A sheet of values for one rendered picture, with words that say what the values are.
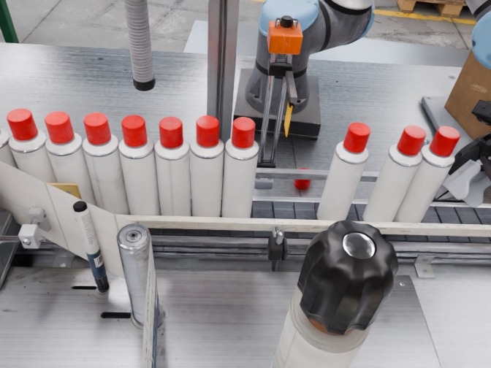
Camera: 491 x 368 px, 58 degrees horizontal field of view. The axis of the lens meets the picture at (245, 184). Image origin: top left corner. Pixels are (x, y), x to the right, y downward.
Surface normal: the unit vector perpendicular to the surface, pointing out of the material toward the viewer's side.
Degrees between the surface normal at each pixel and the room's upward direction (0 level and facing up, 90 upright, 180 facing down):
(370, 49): 0
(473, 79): 90
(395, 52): 0
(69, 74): 0
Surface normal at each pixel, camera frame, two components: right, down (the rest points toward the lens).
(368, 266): 0.13, -0.55
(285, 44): 0.03, 0.71
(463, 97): -0.97, 0.11
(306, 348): -0.62, 0.53
